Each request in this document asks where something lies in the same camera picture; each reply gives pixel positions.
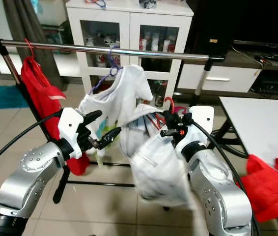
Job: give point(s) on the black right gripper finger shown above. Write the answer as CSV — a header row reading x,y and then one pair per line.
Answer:
x,y
170,126
168,116

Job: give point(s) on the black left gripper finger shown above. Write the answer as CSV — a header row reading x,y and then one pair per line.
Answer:
x,y
109,137
93,117

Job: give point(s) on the red plastic hanger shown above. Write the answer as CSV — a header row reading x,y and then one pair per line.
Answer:
x,y
172,104
31,48

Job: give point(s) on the white t-shirt striped collar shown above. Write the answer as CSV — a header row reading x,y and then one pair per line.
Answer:
x,y
158,167

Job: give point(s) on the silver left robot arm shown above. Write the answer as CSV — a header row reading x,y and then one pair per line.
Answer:
x,y
31,172

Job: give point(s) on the white shirt green print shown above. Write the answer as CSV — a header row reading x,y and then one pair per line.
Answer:
x,y
119,98

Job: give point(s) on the red shirt white stripes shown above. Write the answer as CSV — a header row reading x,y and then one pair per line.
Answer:
x,y
43,98

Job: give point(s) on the console with white drawer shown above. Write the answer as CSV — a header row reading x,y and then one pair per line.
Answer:
x,y
217,78

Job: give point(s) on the black steel clothes rack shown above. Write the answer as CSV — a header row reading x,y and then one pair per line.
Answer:
x,y
109,50

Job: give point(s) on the large white table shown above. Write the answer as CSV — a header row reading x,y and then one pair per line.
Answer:
x,y
257,128

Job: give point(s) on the teal floor mat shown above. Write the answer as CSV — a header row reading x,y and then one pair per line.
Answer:
x,y
4,97

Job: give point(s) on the tall black speaker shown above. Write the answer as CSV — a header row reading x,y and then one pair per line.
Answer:
x,y
215,24

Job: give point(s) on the white glass door cabinet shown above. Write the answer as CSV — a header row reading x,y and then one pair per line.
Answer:
x,y
129,19

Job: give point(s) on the red t-shirt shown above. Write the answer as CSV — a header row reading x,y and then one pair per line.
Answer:
x,y
266,187

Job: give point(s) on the black audio receiver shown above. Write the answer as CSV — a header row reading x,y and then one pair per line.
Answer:
x,y
274,82

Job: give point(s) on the small black white object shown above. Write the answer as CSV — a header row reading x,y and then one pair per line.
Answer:
x,y
148,4

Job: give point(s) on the grey curtain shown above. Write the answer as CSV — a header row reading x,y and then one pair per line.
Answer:
x,y
21,19

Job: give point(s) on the black television screen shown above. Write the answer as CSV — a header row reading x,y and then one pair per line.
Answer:
x,y
271,19

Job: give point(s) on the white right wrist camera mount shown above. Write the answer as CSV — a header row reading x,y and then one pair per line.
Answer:
x,y
200,120

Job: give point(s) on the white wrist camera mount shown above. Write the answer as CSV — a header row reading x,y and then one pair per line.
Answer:
x,y
200,120
69,125

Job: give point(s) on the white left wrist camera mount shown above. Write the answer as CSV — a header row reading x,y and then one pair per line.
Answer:
x,y
69,125

